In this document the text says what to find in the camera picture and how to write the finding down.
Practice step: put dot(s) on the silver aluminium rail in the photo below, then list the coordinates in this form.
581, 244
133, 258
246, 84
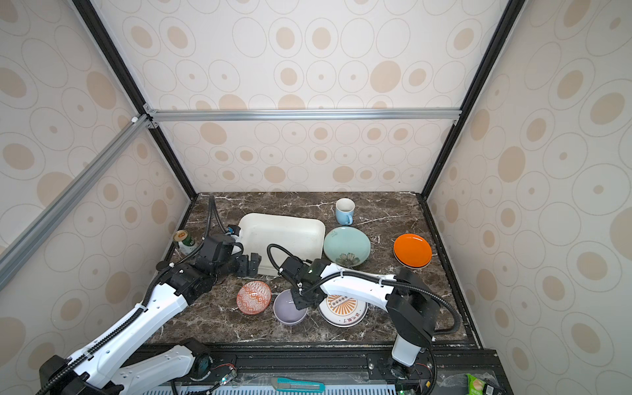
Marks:
21, 250
303, 115

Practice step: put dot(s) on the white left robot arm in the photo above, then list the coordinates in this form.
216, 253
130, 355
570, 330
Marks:
98, 368

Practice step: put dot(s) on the white orange sunburst plate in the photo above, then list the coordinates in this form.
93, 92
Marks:
343, 311

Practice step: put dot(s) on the black frame post left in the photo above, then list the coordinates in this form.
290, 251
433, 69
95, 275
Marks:
88, 13

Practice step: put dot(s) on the teal utility knife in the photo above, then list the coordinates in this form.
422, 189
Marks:
285, 385

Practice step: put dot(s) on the green label drink bottle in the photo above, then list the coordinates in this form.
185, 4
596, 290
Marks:
185, 243

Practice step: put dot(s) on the silver aluminium rail left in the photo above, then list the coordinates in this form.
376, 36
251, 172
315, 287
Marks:
21, 250

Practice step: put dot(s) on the red patterned bowl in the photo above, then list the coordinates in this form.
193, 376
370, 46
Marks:
254, 297

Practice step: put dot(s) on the black frame post right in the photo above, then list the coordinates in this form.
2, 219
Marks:
494, 48

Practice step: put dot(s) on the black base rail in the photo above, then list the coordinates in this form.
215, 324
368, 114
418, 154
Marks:
344, 369

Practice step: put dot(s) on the silver aluminium rail back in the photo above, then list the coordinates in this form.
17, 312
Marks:
303, 115

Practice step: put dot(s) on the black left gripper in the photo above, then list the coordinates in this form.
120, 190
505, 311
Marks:
244, 269

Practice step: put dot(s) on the white plastic bin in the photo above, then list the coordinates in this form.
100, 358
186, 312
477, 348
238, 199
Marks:
302, 237

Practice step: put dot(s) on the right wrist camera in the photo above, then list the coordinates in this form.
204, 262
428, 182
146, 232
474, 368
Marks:
291, 270

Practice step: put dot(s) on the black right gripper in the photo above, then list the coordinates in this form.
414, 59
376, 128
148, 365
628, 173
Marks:
299, 304

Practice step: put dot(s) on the light blue ceramic mug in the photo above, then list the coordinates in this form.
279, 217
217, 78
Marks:
344, 211

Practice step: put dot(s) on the black frame post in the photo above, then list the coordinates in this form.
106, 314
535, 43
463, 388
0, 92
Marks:
494, 48
88, 13

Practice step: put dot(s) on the green snack packet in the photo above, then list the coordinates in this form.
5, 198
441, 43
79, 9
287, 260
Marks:
477, 386

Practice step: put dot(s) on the lavender ceramic bowl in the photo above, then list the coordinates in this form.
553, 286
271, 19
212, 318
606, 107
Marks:
285, 310

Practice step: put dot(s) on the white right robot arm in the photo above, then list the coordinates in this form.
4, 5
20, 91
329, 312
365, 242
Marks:
417, 313

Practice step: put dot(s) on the mint green flower plate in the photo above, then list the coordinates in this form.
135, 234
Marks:
347, 246

